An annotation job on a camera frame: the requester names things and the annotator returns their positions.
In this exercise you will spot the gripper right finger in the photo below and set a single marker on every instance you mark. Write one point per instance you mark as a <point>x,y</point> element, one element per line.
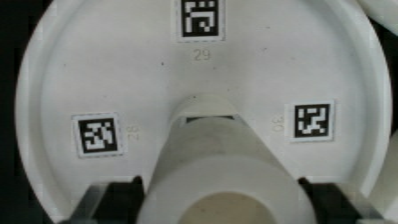
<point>341,207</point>

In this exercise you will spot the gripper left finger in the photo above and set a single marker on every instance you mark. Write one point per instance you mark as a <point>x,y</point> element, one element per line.
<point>110,203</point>

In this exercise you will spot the white cylindrical table leg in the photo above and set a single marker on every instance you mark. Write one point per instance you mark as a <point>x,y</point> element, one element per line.
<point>220,183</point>

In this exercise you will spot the white round table top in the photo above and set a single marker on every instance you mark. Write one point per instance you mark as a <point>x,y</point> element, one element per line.
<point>142,63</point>

